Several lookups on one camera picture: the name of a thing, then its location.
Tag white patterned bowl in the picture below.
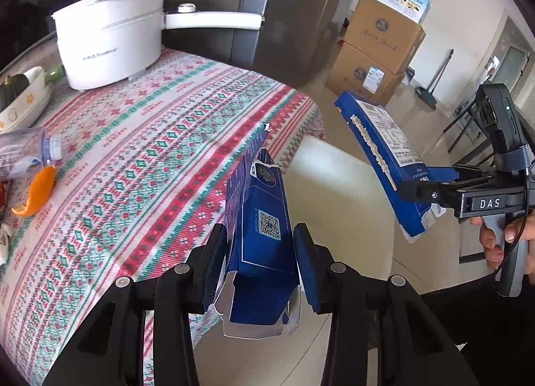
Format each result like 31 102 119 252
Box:
0 66 53 133

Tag crumpled white tissue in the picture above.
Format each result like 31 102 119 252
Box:
0 223 15 265

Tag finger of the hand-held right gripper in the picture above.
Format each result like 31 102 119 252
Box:
425 164 495 184
396 179 491 210

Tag grey refrigerator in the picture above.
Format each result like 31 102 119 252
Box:
161 0 372 88

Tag dark green pumpkin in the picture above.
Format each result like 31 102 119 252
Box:
0 74 31 113

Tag clear plastic bottle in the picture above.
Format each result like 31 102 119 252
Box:
0 127 63 182

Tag white electric pot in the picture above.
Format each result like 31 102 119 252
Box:
51 0 265 91

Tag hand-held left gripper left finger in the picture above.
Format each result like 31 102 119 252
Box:
42 223 228 386

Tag cardboard box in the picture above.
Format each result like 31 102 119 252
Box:
343 0 426 75
325 41 406 106

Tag black chair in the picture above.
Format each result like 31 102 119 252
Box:
443 95 498 165

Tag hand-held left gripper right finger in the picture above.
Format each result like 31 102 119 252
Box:
293 222 481 386

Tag green cucumber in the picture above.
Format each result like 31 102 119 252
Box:
44 65 65 86

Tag small blue carton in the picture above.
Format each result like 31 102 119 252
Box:
213 122 302 339

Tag orange peel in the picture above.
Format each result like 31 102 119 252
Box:
12 164 57 217

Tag person's right hand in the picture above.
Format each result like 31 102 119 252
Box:
469 208 535 277

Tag large blue carton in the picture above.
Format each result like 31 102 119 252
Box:
334 90 446 244

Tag green broom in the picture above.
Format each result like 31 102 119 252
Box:
415 49 455 110

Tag person's dark pants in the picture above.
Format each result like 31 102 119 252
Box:
420 273 535 386

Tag white framed door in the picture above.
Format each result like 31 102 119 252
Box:
485 14 535 103

